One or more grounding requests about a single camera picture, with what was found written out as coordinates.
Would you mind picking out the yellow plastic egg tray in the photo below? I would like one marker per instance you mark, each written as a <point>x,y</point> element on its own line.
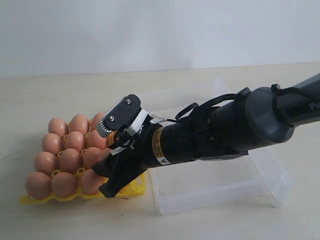
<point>27,200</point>

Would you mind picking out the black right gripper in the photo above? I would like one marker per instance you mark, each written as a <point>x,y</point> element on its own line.
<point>188,140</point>

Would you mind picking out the brown egg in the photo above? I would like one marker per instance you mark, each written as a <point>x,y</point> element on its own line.
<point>38,185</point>
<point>96,119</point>
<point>64,184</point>
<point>70,160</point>
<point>79,123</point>
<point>74,140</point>
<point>90,156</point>
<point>58,126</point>
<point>93,139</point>
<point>90,182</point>
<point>103,154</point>
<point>52,143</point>
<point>45,162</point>

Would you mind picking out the clear plastic container box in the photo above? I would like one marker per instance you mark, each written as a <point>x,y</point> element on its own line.
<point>199,183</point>

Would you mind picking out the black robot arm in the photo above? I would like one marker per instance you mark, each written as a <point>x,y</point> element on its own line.
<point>223,128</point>

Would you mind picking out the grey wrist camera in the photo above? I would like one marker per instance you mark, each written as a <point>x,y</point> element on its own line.
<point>123,113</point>

